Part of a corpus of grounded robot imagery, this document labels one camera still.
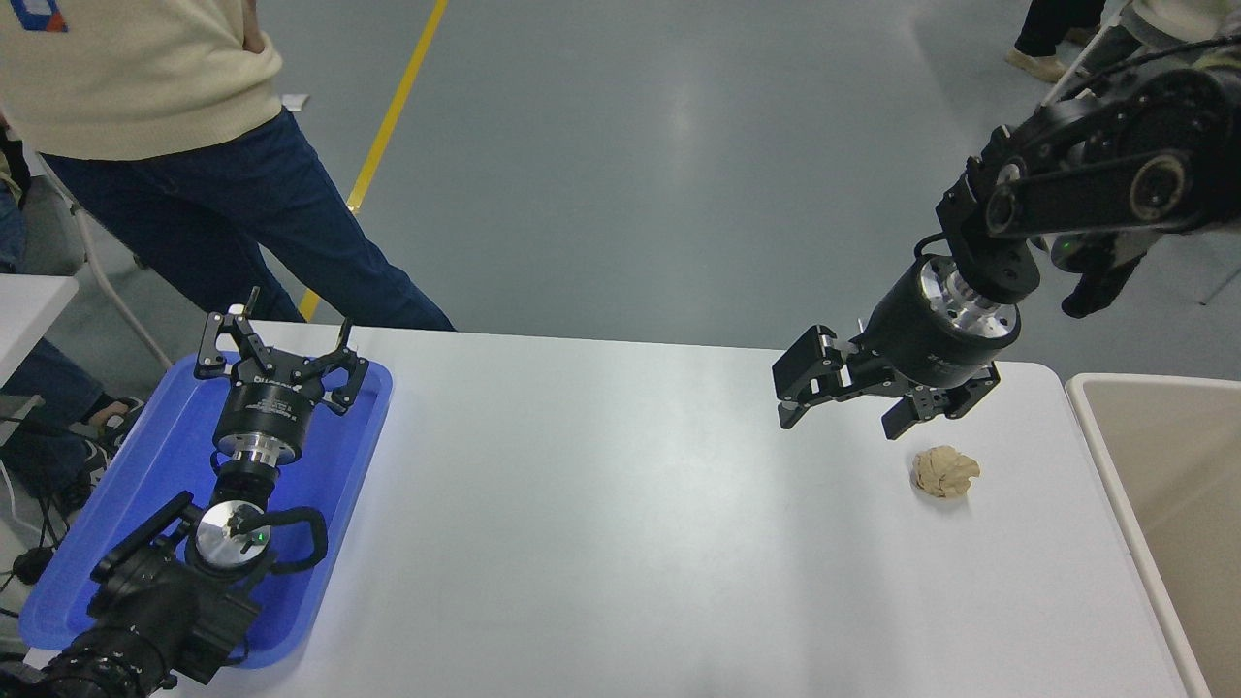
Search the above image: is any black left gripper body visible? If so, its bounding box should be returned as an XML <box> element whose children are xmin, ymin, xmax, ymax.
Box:
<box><xmin>211</xmin><ymin>361</ymin><xmax>327</xmax><ymax>452</ymax></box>

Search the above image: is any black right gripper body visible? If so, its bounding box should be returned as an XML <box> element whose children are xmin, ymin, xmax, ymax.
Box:
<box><xmin>853</xmin><ymin>257</ymin><xmax>1009</xmax><ymax>397</ymax></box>

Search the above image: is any crumpled tan paper ball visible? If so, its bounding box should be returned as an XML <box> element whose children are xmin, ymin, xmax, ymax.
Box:
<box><xmin>911</xmin><ymin>445</ymin><xmax>981</xmax><ymax>500</ymax></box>

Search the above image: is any blue plastic tray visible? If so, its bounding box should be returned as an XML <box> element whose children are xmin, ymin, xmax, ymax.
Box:
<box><xmin>17</xmin><ymin>351</ymin><xmax>394</xmax><ymax>672</ymax></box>

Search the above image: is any small white table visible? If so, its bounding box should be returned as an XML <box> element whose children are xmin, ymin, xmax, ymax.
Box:
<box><xmin>0</xmin><ymin>274</ymin><xmax>79</xmax><ymax>389</ymax></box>

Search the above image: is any standing person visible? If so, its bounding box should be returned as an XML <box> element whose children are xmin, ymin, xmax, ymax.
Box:
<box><xmin>0</xmin><ymin>0</ymin><xmax>455</xmax><ymax>333</ymax></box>

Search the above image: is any large pale bin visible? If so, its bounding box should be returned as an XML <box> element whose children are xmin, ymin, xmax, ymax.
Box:
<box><xmin>1065</xmin><ymin>373</ymin><xmax>1241</xmax><ymax>698</ymax></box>

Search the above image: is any person with dark trousers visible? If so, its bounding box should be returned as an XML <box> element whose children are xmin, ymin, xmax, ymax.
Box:
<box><xmin>1005</xmin><ymin>0</ymin><xmax>1106</xmax><ymax>83</ymax></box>

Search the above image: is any white chair frame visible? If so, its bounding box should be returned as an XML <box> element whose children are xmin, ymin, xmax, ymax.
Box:
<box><xmin>73</xmin><ymin>208</ymin><xmax>174</xmax><ymax>371</ymax></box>

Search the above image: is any black floor cable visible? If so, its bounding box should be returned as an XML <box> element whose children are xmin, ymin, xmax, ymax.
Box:
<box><xmin>0</xmin><ymin>456</ymin><xmax>59</xmax><ymax>621</ymax></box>

